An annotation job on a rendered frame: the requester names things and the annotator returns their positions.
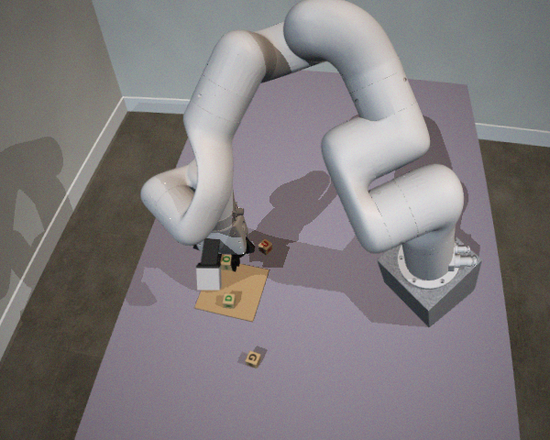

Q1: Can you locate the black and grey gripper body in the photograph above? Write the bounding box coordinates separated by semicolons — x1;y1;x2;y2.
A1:
207;215;248;255

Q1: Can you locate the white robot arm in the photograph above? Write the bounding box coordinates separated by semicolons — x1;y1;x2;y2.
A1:
140;0;477;291

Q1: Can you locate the tan flat mat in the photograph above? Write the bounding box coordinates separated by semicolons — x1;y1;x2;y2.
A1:
194;264;269;322

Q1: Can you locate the beige letter block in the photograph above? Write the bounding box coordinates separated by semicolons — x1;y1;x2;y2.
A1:
258;238;272;256
223;293;236;309
246;351;261;369
220;254;232;270

